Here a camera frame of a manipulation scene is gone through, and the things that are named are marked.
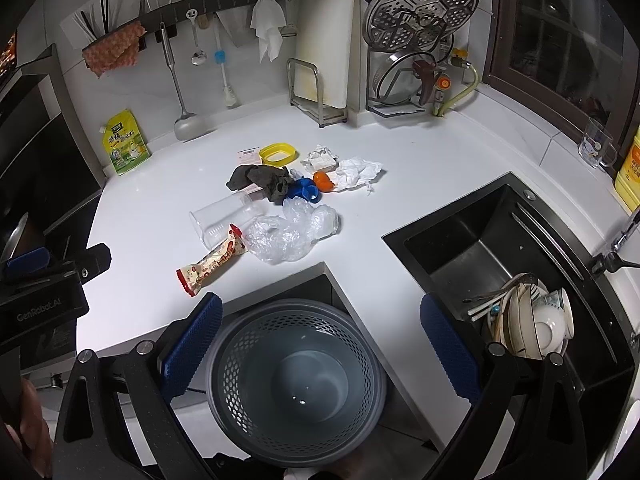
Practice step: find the yellow green seasoning pouch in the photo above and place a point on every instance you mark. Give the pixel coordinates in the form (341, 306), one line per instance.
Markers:
(123, 142)

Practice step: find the clear glass mug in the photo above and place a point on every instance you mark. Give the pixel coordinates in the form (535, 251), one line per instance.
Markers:
(596, 147)

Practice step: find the red white snack wrapper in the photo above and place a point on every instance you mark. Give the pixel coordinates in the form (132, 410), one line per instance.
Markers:
(194, 276)

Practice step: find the dark window frame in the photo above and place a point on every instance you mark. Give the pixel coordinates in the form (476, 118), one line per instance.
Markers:
(572, 62)

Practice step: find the steel cutting board rack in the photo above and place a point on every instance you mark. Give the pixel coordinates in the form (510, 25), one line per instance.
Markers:
(324, 101)

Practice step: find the white hanging cloth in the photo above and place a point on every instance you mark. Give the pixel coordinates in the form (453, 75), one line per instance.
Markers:
(267, 20)

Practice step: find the yellow plastic ring lid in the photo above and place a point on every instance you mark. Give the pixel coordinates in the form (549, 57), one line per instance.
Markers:
(278, 154)

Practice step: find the person's left hand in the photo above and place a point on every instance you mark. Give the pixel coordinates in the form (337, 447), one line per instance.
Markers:
(32, 436)

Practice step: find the steel sink faucet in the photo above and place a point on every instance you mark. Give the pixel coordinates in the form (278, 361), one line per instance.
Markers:
(609, 259)

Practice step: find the black stove range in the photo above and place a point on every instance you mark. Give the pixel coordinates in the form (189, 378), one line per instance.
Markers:
(51, 179)

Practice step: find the black pot lid rack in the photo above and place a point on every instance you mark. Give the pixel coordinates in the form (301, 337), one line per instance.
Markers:
(459, 80)

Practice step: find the clear plastic cup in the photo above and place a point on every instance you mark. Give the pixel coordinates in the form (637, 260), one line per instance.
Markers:
(212, 222)

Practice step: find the grey perforated trash bin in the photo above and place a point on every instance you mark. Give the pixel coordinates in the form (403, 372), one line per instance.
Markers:
(295, 383)

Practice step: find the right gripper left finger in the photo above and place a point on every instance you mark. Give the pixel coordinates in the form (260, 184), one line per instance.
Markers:
(187, 342)

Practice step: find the orange patterned dish cloth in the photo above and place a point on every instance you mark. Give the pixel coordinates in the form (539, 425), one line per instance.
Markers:
(115, 50)

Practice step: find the black wall utensil rail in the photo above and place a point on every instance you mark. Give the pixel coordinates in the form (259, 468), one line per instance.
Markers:
(173, 13)

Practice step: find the small steel ladle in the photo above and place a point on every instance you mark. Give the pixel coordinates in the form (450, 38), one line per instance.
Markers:
(199, 56)

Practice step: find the pink paper receipt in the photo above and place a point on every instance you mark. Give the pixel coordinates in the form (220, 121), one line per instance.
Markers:
(249, 156)

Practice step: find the steel pot lid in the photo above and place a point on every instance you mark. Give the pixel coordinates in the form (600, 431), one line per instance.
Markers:
(406, 76)

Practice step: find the white tissue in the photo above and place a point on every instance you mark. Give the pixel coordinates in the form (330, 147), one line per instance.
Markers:
(355, 173)

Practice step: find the steel spatula with grey head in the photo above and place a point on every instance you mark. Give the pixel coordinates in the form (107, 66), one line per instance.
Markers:
(188, 126)

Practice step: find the dark grey sock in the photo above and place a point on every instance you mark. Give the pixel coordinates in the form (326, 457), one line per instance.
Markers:
(273, 181)

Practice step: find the white cutting board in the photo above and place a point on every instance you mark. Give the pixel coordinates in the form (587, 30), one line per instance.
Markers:
(324, 32)

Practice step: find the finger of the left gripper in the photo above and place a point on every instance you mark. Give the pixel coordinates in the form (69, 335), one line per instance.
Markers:
(30, 262)
(89, 262)

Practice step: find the blue white bottle brush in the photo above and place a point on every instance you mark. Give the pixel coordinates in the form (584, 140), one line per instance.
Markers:
(230, 97)

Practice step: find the black kitchen sink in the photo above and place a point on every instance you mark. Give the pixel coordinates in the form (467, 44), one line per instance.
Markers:
(474, 245)

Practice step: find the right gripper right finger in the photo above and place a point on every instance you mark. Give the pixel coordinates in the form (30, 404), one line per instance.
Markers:
(456, 361)

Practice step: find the clear plastic bag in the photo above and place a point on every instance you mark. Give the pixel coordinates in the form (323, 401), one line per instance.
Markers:
(290, 236)

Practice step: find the stack of dirty dishes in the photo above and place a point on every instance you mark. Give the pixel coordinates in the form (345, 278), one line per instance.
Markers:
(525, 317)

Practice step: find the yellow oil bottle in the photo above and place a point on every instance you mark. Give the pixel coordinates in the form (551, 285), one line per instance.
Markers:
(627, 181)

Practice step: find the printed paper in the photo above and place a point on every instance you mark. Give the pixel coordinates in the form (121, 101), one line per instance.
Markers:
(321, 159)

